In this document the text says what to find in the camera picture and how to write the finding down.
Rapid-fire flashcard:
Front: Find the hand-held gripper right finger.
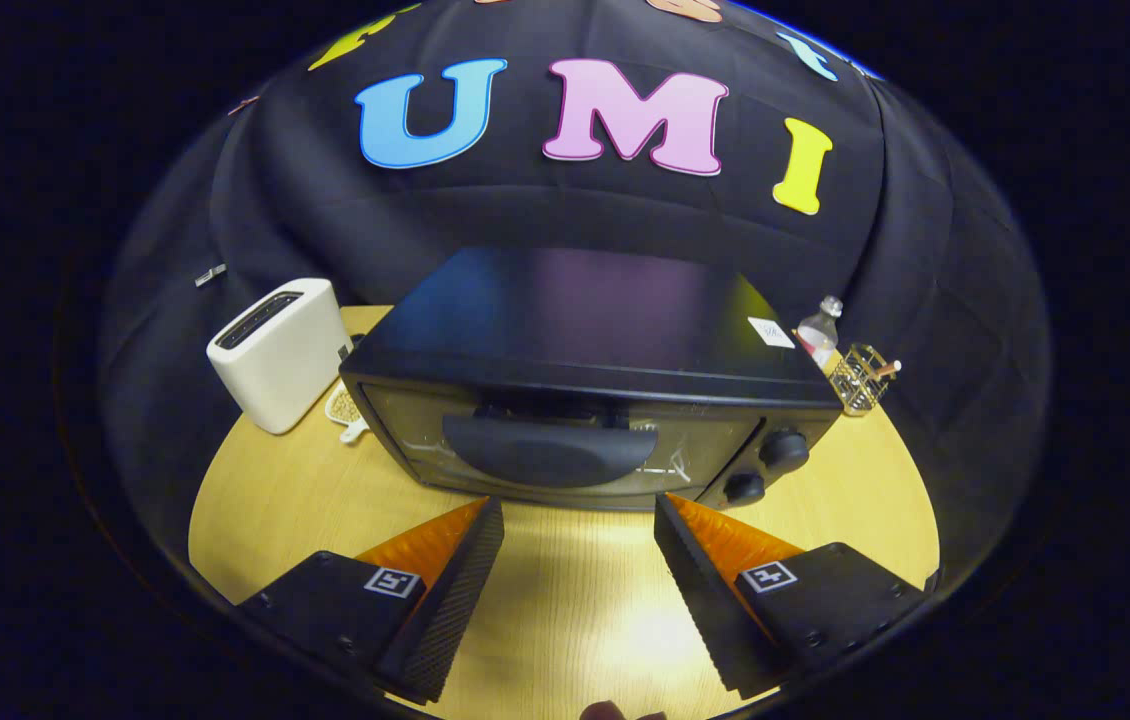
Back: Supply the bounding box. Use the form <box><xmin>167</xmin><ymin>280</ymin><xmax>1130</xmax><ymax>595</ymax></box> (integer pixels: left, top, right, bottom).
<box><xmin>653</xmin><ymin>493</ymin><xmax>929</xmax><ymax>701</ymax></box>

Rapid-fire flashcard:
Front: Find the gold wire basket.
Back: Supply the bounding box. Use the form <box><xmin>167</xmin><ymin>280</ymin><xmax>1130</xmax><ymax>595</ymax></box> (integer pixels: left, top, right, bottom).
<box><xmin>830</xmin><ymin>343</ymin><xmax>891</xmax><ymax>417</ymax></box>

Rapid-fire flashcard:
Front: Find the clear bottle with white label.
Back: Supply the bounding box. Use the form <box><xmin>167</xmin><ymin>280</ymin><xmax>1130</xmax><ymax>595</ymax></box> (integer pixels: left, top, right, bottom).
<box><xmin>795</xmin><ymin>296</ymin><xmax>844</xmax><ymax>373</ymax></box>

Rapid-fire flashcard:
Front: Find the white slot toaster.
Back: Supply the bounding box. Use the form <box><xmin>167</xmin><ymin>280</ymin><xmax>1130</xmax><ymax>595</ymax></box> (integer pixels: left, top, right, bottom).
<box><xmin>206</xmin><ymin>278</ymin><xmax>354</xmax><ymax>436</ymax></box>

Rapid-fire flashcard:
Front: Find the black backdrop cloth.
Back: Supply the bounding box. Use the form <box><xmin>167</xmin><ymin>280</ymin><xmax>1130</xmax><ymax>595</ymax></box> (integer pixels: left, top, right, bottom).
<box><xmin>95</xmin><ymin>0</ymin><xmax>1053</xmax><ymax>601</ymax></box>

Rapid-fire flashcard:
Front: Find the small dish of beans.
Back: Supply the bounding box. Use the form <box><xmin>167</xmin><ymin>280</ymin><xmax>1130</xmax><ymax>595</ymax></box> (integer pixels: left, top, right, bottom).
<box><xmin>325</xmin><ymin>383</ymin><xmax>371</xmax><ymax>444</ymax></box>

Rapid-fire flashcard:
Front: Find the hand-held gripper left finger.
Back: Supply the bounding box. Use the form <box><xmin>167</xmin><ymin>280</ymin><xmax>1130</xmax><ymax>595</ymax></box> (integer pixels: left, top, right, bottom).
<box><xmin>237</xmin><ymin>497</ymin><xmax>506</xmax><ymax>704</ymax></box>

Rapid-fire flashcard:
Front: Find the black toaster oven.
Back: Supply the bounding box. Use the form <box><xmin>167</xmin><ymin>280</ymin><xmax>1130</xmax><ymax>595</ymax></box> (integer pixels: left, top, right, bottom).
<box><xmin>339</xmin><ymin>247</ymin><xmax>844</xmax><ymax>513</ymax></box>

